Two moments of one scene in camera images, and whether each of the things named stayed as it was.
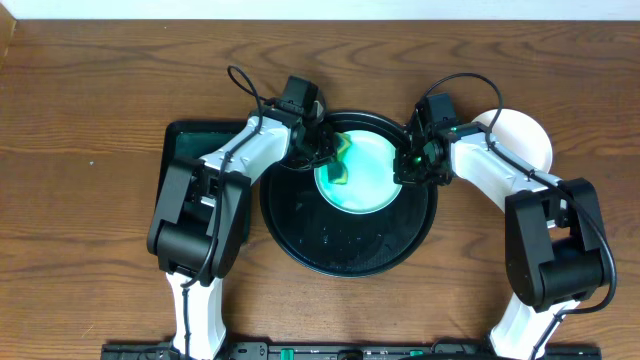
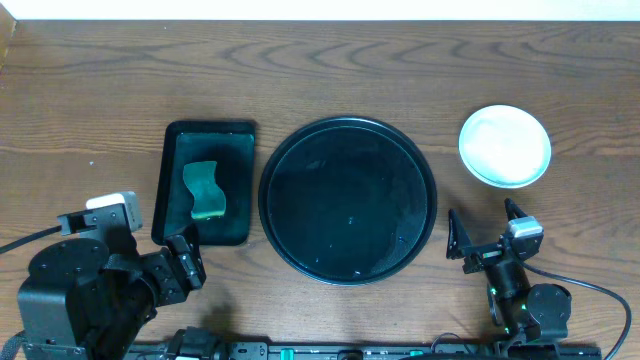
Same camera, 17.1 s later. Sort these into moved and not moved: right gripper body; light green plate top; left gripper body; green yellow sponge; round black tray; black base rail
Moved: green yellow sponge; light green plate top; right gripper body; left gripper body
Not moved: round black tray; black base rail
